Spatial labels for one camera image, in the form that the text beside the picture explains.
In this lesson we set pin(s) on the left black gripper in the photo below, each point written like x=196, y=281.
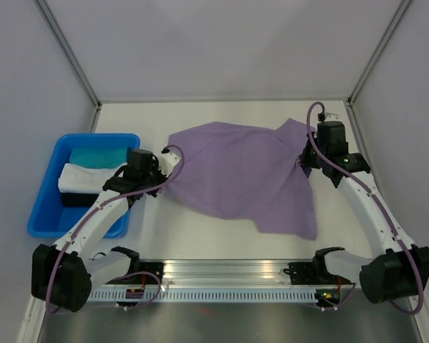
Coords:
x=154, y=166

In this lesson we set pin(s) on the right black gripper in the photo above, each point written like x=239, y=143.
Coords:
x=305, y=158

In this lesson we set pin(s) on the purple t-shirt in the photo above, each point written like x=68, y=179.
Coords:
x=233, y=171

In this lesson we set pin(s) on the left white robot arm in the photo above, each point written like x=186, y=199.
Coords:
x=80, y=241

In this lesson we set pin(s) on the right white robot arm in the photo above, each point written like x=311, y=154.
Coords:
x=382, y=230

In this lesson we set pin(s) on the teal rolled t-shirt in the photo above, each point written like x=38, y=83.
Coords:
x=98, y=157

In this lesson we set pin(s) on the black rolled t-shirt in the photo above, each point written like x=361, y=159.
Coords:
x=78, y=199

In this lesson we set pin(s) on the white rolled t-shirt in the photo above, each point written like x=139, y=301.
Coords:
x=76, y=179

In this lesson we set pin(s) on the blue plastic bin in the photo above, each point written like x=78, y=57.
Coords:
x=50, y=216

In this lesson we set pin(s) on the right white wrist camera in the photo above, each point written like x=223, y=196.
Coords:
x=327, y=116

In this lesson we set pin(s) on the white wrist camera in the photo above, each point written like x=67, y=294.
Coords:
x=168, y=160
x=327, y=116

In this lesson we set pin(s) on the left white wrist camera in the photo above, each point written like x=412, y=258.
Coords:
x=168, y=160

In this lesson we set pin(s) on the aluminium rail base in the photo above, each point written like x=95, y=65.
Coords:
x=229, y=271

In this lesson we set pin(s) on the slotted white cable duct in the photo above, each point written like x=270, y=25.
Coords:
x=168, y=294

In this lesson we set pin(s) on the right aluminium frame post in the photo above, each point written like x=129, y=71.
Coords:
x=381, y=46

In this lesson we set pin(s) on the aluminium frame post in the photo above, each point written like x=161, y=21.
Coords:
x=66, y=49
x=381, y=46

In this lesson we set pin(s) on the left aluminium frame post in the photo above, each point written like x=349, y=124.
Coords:
x=66, y=49

